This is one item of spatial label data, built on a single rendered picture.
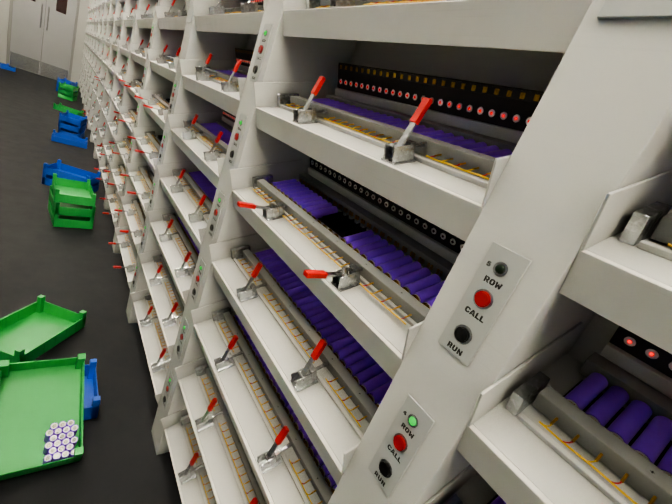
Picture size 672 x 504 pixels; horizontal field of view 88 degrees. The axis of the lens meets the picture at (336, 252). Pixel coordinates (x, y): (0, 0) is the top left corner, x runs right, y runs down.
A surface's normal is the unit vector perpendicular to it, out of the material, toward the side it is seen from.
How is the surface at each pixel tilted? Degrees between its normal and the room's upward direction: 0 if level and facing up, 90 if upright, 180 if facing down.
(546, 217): 90
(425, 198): 112
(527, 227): 90
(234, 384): 22
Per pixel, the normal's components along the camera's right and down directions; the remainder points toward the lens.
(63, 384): 0.55, -0.61
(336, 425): 0.05, -0.85
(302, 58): 0.54, 0.46
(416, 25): -0.84, 0.25
